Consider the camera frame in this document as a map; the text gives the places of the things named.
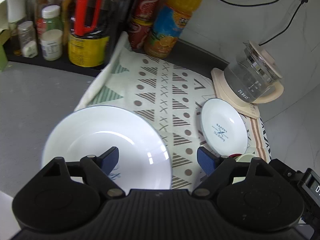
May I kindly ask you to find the small glass spice jar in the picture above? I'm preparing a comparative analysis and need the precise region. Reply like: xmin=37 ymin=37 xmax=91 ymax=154
xmin=17 ymin=21 xmax=38 ymax=57

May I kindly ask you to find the green and cream box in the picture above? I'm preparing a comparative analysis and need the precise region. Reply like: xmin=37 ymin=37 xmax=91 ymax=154
xmin=0 ymin=0 xmax=10 ymax=72

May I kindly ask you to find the glass electric kettle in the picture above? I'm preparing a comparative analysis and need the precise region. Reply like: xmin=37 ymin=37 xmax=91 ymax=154
xmin=224 ymin=40 xmax=285 ymax=105

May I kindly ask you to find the black kettle power cable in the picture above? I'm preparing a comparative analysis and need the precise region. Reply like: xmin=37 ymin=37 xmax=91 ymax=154
xmin=260 ymin=0 xmax=309 ymax=46

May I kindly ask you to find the orange juice bottle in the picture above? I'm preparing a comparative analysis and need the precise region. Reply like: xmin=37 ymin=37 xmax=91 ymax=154
xmin=144 ymin=0 xmax=204 ymax=59

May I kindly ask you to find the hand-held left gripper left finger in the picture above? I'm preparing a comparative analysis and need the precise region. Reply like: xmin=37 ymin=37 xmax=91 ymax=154
xmin=41 ymin=146 xmax=125 ymax=198

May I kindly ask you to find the pale green bowl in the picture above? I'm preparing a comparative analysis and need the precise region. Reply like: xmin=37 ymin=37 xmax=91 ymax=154
xmin=232 ymin=154 xmax=258 ymax=184

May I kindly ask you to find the black metal kitchen rack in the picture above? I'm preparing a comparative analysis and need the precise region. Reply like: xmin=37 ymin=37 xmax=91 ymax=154
xmin=5 ymin=0 xmax=130 ymax=78

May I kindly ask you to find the patterned fringed table mat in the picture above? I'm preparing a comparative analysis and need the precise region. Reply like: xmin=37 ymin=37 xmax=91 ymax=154
xmin=73 ymin=31 xmax=272 ymax=190

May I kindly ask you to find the cream kettle base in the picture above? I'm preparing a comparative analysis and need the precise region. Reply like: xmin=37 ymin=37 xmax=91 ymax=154
xmin=210 ymin=67 xmax=261 ymax=119

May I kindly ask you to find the large soy sauce bottle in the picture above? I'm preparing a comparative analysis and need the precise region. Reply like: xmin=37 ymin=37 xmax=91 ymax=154
xmin=67 ymin=0 xmax=120 ymax=67

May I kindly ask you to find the small green white-cap bottle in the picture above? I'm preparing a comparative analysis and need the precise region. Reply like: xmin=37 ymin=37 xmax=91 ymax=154
xmin=41 ymin=5 xmax=62 ymax=33

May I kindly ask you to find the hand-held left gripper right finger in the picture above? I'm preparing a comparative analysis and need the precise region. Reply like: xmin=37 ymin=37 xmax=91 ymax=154
xmin=192 ymin=147 xmax=278 ymax=198

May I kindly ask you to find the small white plate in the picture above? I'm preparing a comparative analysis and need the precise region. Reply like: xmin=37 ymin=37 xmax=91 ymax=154
xmin=201 ymin=98 xmax=248 ymax=157

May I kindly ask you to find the red drink can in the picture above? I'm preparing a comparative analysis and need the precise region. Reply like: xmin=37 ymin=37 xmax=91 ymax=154
xmin=127 ymin=17 xmax=153 ymax=50
xmin=131 ymin=0 xmax=163 ymax=22

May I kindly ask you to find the white pill jar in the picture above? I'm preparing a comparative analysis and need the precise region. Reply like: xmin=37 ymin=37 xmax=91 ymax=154
xmin=40 ymin=29 xmax=63 ymax=61

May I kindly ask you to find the large white blue-print plate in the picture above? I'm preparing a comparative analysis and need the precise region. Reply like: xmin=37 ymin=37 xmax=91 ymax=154
xmin=41 ymin=106 xmax=173 ymax=190

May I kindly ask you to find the tall white bottle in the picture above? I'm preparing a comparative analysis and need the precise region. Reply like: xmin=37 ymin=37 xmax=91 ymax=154
xmin=5 ymin=0 xmax=28 ymax=55

